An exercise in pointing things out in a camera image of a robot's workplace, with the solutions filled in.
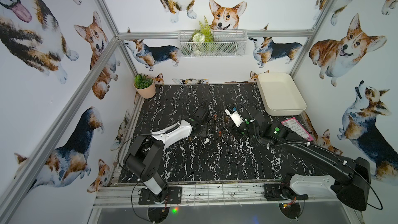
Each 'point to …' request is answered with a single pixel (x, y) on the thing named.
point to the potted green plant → (144, 85)
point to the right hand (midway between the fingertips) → (226, 123)
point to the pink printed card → (293, 124)
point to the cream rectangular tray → (280, 95)
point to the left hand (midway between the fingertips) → (203, 128)
